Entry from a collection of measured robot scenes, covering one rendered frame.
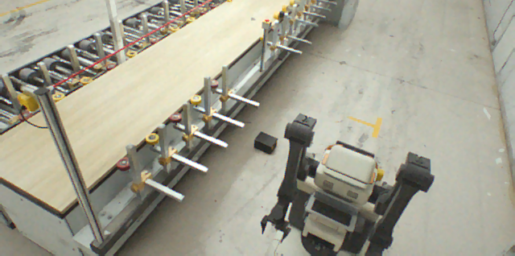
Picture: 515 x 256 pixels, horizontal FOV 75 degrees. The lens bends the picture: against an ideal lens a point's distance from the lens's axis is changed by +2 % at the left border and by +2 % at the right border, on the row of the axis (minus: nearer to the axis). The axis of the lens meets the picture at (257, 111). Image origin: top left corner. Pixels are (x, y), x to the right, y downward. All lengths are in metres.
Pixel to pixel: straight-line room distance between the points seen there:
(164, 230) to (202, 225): 0.30
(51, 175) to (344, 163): 1.59
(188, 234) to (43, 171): 1.18
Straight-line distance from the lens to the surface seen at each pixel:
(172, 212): 2.98
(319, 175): 1.71
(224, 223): 2.90
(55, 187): 2.16
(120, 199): 2.35
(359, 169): 1.58
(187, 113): 2.22
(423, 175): 1.28
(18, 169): 2.34
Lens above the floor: 2.46
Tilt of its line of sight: 39 degrees down
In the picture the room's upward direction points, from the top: 6 degrees clockwise
